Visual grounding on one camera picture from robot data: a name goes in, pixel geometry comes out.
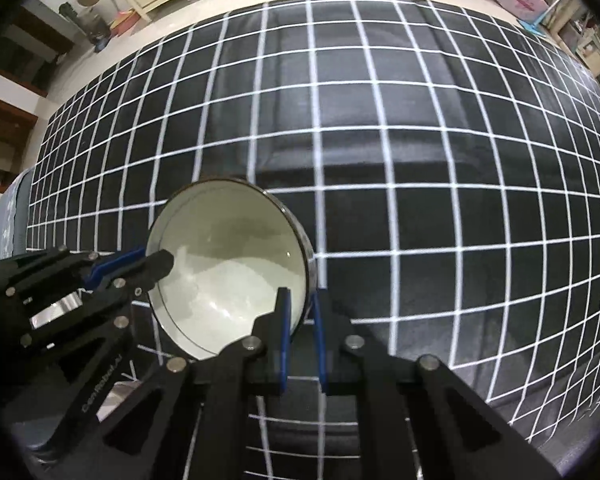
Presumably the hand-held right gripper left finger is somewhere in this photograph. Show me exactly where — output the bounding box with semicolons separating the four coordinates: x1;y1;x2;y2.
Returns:
87;287;293;480

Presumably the black white checked tablecloth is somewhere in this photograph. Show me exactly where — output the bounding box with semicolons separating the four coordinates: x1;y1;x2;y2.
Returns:
25;0;600;480

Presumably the coloured paper stack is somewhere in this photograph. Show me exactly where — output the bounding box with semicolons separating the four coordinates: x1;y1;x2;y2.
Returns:
111;10;143;36

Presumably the pink bag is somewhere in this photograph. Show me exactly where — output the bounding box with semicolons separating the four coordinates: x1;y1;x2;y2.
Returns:
497;0;548;23

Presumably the small patterned bowl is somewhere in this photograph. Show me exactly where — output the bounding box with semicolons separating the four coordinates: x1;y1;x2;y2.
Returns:
144;179;317;361

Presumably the brown wooden furniture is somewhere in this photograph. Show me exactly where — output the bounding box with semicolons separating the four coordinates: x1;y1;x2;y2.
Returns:
0;5;76;161

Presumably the grey lace-trimmed chair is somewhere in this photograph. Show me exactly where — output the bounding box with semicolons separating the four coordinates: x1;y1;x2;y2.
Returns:
0;170;36;261

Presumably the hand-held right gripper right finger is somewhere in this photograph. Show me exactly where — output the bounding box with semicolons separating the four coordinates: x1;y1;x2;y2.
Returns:
312;290;563;480

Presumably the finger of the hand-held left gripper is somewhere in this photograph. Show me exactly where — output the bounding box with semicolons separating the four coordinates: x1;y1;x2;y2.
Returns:
0;245;148;301
17;249;176;356

